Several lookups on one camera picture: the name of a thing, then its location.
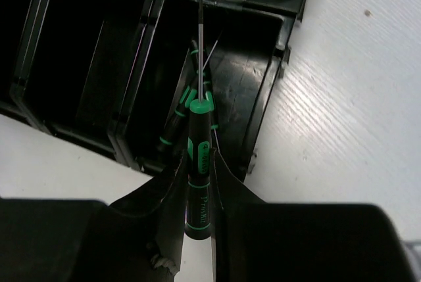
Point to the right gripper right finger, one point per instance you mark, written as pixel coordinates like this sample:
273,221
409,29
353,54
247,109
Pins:
253,240

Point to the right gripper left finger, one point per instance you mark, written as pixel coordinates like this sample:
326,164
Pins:
138,237

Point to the green black precision screwdriver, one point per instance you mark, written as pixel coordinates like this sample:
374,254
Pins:
176,123

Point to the black six-compartment tray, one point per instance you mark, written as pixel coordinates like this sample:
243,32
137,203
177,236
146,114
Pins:
107,74

